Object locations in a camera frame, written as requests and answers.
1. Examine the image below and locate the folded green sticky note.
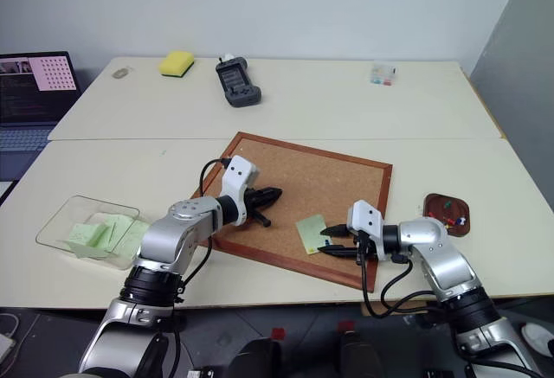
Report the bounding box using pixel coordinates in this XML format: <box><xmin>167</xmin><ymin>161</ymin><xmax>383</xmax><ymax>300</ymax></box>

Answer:
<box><xmin>65</xmin><ymin>220</ymin><xmax>108</xmax><ymax>259</ymax></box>

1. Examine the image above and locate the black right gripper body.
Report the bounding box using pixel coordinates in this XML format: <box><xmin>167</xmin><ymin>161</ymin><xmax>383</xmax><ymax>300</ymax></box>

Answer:
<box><xmin>352</xmin><ymin>230</ymin><xmax>381</xmax><ymax>267</ymax></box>

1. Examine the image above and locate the yellow sponge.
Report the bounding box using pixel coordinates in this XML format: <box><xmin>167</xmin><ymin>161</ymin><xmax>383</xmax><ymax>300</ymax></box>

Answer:
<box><xmin>158</xmin><ymin>50</ymin><xmax>196</xmax><ymax>80</ymax></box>

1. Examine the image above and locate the clear plastic box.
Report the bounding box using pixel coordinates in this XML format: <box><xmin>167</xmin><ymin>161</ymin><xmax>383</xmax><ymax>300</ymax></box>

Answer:
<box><xmin>35</xmin><ymin>195</ymin><xmax>144</xmax><ymax>272</ymax></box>

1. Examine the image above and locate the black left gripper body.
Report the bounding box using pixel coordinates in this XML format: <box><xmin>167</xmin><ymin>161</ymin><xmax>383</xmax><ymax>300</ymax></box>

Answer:
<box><xmin>242</xmin><ymin>186</ymin><xmax>261</xmax><ymax>222</ymax></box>

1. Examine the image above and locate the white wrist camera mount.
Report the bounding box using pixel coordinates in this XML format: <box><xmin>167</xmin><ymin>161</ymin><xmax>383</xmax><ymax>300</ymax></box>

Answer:
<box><xmin>219</xmin><ymin>155</ymin><xmax>261</xmax><ymax>207</ymax></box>
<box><xmin>346</xmin><ymin>199</ymin><xmax>386</xmax><ymax>241</ymax></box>

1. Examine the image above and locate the white shoe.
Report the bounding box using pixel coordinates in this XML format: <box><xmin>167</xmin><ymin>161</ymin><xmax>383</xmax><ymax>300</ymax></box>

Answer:
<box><xmin>520</xmin><ymin>321</ymin><xmax>554</xmax><ymax>347</ymax></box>

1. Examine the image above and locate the white cable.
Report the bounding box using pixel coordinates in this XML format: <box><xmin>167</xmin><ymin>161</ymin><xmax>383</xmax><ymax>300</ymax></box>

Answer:
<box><xmin>0</xmin><ymin>311</ymin><xmax>19</xmax><ymax>336</ymax></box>

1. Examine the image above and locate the grey handheld device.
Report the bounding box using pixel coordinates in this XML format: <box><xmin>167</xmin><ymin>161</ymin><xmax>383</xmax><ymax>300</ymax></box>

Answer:
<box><xmin>215</xmin><ymin>54</ymin><xmax>263</xmax><ymax>108</ymax></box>

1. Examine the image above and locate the laptop computer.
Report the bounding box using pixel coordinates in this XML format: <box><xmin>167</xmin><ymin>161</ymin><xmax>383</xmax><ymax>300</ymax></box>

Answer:
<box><xmin>0</xmin><ymin>51</ymin><xmax>82</xmax><ymax>183</ymax></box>

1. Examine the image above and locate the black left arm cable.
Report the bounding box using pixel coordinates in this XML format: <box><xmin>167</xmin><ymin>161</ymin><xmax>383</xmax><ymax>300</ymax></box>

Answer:
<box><xmin>174</xmin><ymin>157</ymin><xmax>233</xmax><ymax>306</ymax></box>

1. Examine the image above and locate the small clear pushpin case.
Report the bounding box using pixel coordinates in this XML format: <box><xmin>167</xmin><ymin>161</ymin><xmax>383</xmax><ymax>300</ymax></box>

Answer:
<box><xmin>369</xmin><ymin>61</ymin><xmax>399</xmax><ymax>88</ymax></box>

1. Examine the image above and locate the brown wooden tray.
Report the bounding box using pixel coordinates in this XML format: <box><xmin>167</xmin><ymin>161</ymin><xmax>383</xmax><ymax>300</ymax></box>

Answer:
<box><xmin>421</xmin><ymin>192</ymin><xmax>472</xmax><ymax>239</ymax></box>

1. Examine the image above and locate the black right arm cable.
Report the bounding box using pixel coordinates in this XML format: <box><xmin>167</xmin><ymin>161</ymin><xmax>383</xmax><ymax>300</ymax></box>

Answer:
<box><xmin>357</xmin><ymin>254</ymin><xmax>439</xmax><ymax>320</ymax></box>

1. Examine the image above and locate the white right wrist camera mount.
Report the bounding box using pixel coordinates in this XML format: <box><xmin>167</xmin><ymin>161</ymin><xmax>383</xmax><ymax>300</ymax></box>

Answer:
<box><xmin>346</xmin><ymin>199</ymin><xmax>386</xmax><ymax>241</ymax></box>

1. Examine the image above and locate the cork board with brown frame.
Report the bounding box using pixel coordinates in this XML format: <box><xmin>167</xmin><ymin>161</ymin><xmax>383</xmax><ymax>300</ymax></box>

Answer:
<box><xmin>190</xmin><ymin>131</ymin><xmax>395</xmax><ymax>292</ymax></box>

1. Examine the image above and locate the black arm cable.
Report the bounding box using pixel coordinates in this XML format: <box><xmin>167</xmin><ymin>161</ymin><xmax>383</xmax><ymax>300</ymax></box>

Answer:
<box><xmin>357</xmin><ymin>254</ymin><xmax>439</xmax><ymax>320</ymax></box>
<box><xmin>174</xmin><ymin>157</ymin><xmax>233</xmax><ymax>306</ymax></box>

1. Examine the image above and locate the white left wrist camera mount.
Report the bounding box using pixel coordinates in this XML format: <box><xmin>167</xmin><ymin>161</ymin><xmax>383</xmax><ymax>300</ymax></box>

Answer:
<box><xmin>219</xmin><ymin>155</ymin><xmax>261</xmax><ymax>207</ymax></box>

